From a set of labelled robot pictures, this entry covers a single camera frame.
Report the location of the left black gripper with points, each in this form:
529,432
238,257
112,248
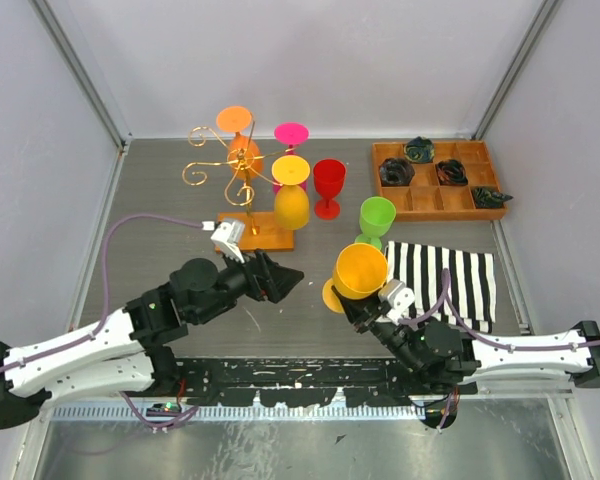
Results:
280,279

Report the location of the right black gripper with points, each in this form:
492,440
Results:
364,311

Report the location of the yellow wine glass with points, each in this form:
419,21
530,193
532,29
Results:
291,204
360,270

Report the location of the gold wire wine glass rack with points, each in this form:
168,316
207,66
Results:
261,231

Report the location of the orange plastic wine glass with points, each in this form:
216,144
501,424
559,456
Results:
238,120

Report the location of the magenta plastic wine glass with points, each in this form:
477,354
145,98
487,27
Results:
291,135

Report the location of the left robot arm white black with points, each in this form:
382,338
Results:
127,350

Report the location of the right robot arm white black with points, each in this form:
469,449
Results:
438,357

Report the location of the green plastic wine glass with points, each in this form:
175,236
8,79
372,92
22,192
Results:
377,215

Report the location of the red plastic wine glass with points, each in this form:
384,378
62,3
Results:
329,177

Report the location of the black white striped cloth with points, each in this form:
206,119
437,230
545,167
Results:
472,290

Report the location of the wooden compartment tray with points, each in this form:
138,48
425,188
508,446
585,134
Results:
426,199

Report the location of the dark rolled tie left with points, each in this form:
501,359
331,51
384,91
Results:
396,172

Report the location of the dark rolled tie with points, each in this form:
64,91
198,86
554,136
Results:
486,197
419,150
451,173
396,172

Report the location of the dark rolled tie middle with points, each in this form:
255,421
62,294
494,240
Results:
451,173

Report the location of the dark rolled tie right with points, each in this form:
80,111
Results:
486,197

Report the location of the dark rolled tie top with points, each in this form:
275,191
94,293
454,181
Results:
419,150

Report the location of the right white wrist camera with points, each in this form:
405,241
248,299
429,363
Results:
399,298

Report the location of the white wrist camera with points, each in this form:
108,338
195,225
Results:
226,235
399,298

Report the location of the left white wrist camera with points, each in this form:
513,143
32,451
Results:
226,235

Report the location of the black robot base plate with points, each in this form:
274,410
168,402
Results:
297,382

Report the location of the grey slotted cable duct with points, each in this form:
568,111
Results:
120,411

